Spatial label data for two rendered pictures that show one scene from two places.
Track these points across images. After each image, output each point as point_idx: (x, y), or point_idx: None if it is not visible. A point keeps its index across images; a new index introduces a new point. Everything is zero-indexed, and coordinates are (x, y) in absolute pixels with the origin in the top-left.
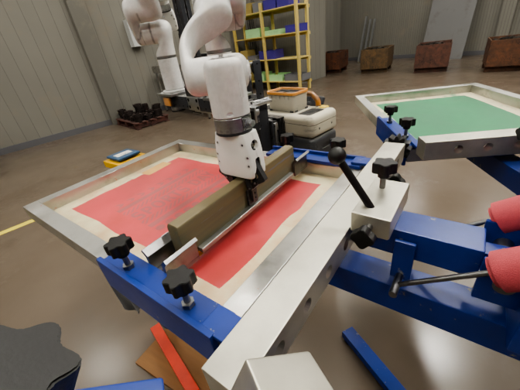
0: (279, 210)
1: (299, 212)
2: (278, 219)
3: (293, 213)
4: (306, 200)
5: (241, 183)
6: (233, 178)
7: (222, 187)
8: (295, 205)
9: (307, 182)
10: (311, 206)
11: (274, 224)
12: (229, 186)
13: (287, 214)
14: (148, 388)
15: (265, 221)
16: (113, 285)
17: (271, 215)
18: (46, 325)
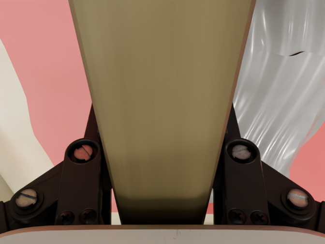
0: (82, 109)
1: (17, 120)
2: (39, 68)
3: (29, 111)
4: (55, 165)
5: (112, 180)
6: (224, 201)
7: (211, 80)
8: (57, 141)
9: (114, 212)
10: (13, 148)
11: (23, 35)
12: (143, 115)
13: (38, 99)
14: None
15: (69, 37)
16: None
17: (83, 75)
18: None
